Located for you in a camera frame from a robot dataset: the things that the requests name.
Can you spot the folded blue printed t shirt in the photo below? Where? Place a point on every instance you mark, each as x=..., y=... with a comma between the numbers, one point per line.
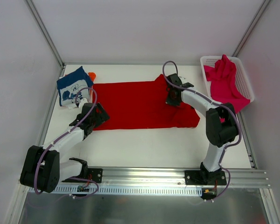
x=70, y=85

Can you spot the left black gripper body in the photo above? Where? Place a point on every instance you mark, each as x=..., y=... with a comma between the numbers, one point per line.
x=100, y=114

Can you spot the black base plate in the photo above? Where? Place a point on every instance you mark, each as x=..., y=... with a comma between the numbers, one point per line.
x=202, y=177
x=94, y=174

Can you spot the red t shirt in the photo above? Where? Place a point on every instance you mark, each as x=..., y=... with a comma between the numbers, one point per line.
x=142, y=105

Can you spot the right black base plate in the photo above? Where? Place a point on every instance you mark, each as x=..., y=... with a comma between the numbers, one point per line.
x=202, y=177

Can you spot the white slotted cable duct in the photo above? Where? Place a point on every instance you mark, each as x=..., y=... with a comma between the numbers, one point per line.
x=128, y=190

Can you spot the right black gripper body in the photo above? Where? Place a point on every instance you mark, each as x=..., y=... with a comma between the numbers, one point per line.
x=171, y=97

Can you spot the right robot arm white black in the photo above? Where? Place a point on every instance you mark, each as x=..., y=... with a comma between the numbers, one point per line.
x=221, y=126

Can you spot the white plastic basket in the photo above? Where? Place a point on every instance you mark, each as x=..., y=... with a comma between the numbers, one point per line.
x=242, y=82

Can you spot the aluminium mounting rail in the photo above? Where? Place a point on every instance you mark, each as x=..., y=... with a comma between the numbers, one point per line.
x=236, y=178

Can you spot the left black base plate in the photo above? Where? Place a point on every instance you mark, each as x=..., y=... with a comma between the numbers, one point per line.
x=94, y=174

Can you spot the magenta pink t shirt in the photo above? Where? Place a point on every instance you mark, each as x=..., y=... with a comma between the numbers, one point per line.
x=222, y=78

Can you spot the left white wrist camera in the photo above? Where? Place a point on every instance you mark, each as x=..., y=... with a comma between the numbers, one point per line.
x=81, y=102

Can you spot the folded orange t shirt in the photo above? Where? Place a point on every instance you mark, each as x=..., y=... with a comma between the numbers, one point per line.
x=92, y=76

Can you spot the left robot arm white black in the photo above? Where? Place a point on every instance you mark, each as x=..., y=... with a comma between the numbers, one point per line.
x=43, y=169

